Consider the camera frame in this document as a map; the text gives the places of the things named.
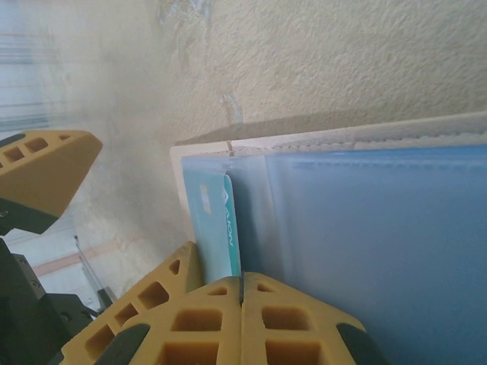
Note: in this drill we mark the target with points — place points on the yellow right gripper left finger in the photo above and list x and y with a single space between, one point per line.
231 327

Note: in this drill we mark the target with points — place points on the translucent corrugated side panel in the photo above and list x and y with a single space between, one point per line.
26 95

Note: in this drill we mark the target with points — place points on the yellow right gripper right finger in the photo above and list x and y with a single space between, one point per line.
251 327

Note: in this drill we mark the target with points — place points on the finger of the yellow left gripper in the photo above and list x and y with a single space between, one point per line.
45 178
192 266

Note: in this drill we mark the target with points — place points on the teal credit card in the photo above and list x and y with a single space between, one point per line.
217 235

